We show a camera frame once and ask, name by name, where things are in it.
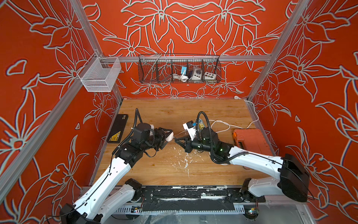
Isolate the black flat tool case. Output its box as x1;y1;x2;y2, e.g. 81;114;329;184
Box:
106;114;128;143

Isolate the red plastic toolbox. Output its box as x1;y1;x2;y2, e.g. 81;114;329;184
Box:
233;129;273;155

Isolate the blue power strip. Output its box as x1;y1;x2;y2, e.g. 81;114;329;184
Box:
197;119;205;131

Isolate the blue white charger in basket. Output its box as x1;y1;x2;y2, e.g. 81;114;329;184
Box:
180;66;187;76

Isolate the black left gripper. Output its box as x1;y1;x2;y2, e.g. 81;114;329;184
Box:
142;127;173;152

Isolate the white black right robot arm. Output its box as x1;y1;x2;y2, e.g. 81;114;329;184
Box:
175;111;311;203

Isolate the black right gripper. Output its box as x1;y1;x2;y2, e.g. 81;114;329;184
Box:
174;135;215;155

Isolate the white power strip cord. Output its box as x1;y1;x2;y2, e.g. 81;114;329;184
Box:
208;96;259;133

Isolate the pink earbuds case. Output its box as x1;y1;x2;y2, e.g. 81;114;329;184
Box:
166;132;174;142

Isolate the white cube socket adapter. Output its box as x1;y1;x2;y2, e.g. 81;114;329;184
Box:
204;72;217;83

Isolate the white round socket adapter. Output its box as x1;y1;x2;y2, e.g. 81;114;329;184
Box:
191;67;202;81

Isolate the black wire wall basket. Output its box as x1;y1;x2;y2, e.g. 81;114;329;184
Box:
138;53;222;84

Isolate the white mesh wall basket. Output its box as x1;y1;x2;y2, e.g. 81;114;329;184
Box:
78;58;122;92

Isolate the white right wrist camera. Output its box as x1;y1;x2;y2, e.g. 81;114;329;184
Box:
183;120;197;141

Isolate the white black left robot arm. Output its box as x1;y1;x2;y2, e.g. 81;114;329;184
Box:
59;110;174;224

